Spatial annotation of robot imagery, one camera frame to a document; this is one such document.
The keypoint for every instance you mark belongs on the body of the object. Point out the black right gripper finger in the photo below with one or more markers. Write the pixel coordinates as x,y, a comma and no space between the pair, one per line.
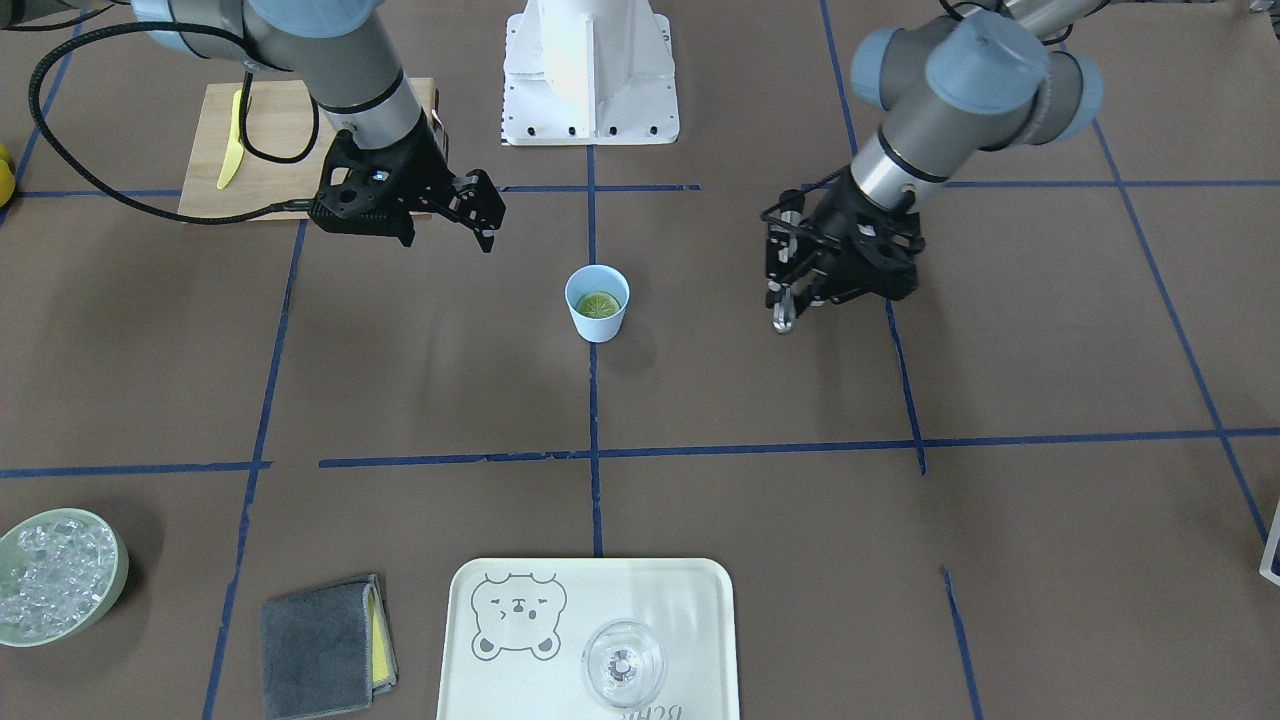
485,237

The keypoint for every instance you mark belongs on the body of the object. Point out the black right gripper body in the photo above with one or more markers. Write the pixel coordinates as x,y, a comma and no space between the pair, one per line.
421,170

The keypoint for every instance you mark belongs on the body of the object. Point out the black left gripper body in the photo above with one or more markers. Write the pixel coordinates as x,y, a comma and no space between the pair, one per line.
838,232

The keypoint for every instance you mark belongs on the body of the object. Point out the lemon slice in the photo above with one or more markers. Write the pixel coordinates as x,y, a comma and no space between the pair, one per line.
598,305

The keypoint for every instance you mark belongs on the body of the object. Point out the steel muddler black tip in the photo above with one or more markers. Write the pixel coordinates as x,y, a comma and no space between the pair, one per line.
784,318

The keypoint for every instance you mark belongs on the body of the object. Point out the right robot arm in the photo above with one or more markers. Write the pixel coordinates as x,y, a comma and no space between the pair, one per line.
339,49

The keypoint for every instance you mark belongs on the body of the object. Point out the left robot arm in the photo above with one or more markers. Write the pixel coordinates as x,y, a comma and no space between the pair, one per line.
982,77

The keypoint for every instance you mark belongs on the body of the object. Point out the blue paper cup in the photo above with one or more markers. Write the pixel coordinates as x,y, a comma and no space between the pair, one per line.
590,278

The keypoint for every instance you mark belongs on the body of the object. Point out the yellow lemon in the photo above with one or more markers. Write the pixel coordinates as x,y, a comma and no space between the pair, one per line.
8,180

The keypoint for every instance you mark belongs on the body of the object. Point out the yellow plastic knife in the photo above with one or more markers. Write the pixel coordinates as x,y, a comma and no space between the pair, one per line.
234,151

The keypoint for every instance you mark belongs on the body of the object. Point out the cream bear tray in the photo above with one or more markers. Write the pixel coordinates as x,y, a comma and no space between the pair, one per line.
516,630

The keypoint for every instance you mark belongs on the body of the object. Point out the wine glass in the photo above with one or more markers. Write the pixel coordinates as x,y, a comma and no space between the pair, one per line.
624,665

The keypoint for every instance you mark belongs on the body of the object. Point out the grey folded cloth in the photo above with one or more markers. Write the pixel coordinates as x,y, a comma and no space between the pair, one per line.
326,651

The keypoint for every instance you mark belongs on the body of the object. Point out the green bowl of ice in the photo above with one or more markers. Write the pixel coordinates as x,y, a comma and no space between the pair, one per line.
61,571

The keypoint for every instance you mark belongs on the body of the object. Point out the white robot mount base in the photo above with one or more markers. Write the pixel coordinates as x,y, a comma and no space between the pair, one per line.
589,73

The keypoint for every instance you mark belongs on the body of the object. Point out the white wire cup rack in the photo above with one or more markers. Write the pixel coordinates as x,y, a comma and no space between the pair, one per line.
1269,562

